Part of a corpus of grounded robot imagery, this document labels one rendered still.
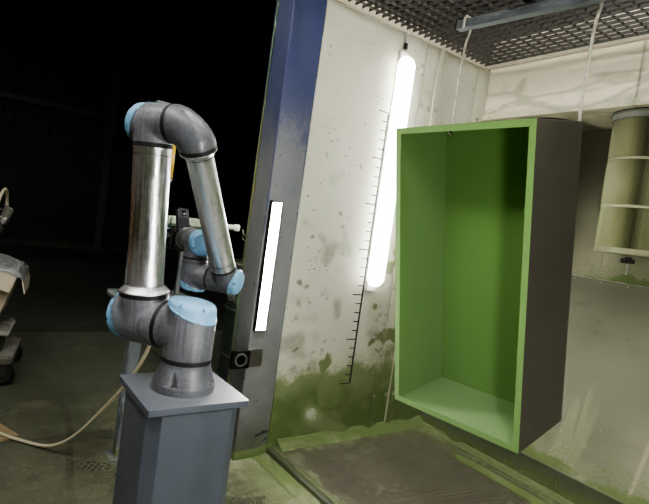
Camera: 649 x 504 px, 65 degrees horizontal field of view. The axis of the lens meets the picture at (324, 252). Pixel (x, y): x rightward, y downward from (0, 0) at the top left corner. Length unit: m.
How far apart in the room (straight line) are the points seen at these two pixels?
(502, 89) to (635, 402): 1.88
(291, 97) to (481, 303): 1.30
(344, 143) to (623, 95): 1.40
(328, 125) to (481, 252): 0.97
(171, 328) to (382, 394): 1.81
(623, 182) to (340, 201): 1.42
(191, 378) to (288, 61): 1.55
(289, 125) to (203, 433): 1.48
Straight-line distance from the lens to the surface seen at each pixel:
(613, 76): 3.09
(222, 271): 1.77
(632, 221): 2.96
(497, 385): 2.51
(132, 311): 1.66
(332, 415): 2.94
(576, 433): 2.98
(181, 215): 2.06
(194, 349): 1.58
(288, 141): 2.49
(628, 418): 2.95
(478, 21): 2.53
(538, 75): 3.32
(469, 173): 2.38
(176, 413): 1.54
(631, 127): 3.03
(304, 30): 2.62
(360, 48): 2.81
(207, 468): 1.67
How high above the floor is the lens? 1.20
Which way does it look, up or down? 3 degrees down
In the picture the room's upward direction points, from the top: 8 degrees clockwise
